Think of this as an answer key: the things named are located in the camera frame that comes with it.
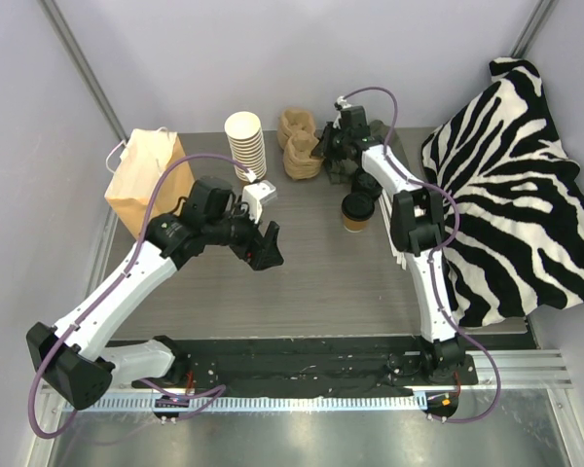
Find brown pulp cup carrier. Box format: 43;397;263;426
276;107;318;158

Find black plastic cup lid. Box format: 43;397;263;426
341;193;375;217

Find brown paper bag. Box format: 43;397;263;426
104;127;195;237

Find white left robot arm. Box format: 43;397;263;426
26;177;284;411

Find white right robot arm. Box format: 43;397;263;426
318;101;465;384

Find olive green cloth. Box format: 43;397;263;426
323;120;410;184

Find stack of pulp cup carriers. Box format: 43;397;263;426
283;135;324;180

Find stack of black lids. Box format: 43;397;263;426
351;167;383;201

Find white wrapped straws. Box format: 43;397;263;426
378;194;410;269

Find stack of white paper cups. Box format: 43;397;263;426
224;111;267;178

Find zebra print blanket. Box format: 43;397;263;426
420;57;584;328

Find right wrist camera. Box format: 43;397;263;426
333;96;351;128

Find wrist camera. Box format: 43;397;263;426
333;96;351;128
242;180;277;224

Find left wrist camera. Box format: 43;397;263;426
242;180;277;224

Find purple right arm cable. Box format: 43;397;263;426
340;86;502;424

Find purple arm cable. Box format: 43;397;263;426
28;153;257;442
340;86;502;424

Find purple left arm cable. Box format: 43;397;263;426
28;153;257;442

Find white cable duct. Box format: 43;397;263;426
86;392;427;413

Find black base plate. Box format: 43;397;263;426
126;338;481;398

